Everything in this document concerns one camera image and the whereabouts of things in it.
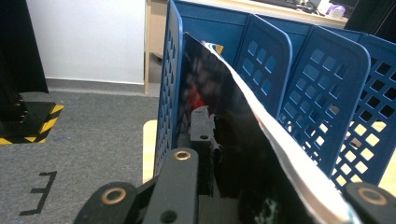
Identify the magazine with portrait cover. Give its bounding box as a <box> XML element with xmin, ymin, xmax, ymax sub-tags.
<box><xmin>178</xmin><ymin>31</ymin><xmax>362</xmax><ymax>224</ymax></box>

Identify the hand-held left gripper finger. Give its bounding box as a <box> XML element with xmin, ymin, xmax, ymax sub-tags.
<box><xmin>190</xmin><ymin>105</ymin><xmax>223</xmax><ymax>197</ymax></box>

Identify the dark curtain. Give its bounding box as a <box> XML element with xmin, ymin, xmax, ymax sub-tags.
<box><xmin>344</xmin><ymin>0</ymin><xmax>396</xmax><ymax>45</ymax></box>
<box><xmin>0</xmin><ymin>0</ymin><xmax>50</xmax><ymax>94</ymax></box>

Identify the blue plastic file rack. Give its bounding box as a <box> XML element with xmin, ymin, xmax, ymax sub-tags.
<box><xmin>153</xmin><ymin>0</ymin><xmax>396</xmax><ymax>194</ymax></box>

